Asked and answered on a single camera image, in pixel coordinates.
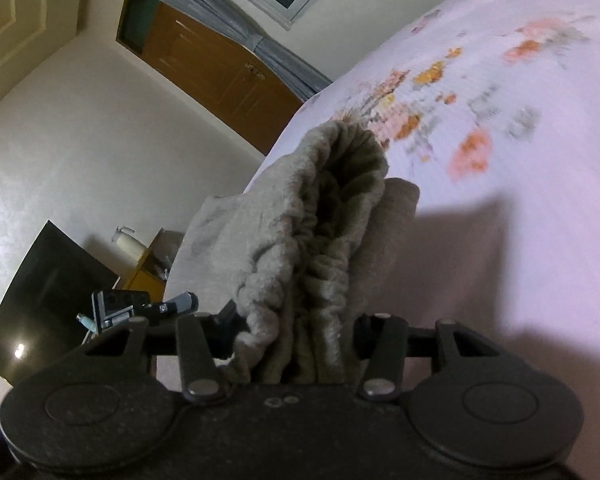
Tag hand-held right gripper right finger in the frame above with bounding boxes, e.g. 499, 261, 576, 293
354, 312, 506, 403

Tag black flat screen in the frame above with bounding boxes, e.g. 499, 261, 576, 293
0, 220, 122, 386

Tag white pump bottle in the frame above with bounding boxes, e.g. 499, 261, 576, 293
111, 225, 148, 263

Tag yellow side table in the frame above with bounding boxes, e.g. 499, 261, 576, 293
122, 230, 186, 306

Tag pink floral bed sheet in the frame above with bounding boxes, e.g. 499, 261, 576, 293
157, 0, 600, 480

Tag cream wardrobe door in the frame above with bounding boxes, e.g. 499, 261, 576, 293
0, 0, 88, 123

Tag grey fleece pants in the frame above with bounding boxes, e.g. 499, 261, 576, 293
172, 119, 421, 386

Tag grey curtain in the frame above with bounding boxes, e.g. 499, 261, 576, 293
87, 0, 333, 103

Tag black and silver device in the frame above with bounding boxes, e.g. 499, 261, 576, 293
91, 289, 151, 333

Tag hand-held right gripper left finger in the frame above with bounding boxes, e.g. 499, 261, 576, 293
82, 300, 251, 403

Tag brown wooden door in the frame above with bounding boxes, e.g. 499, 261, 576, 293
116, 0, 306, 156

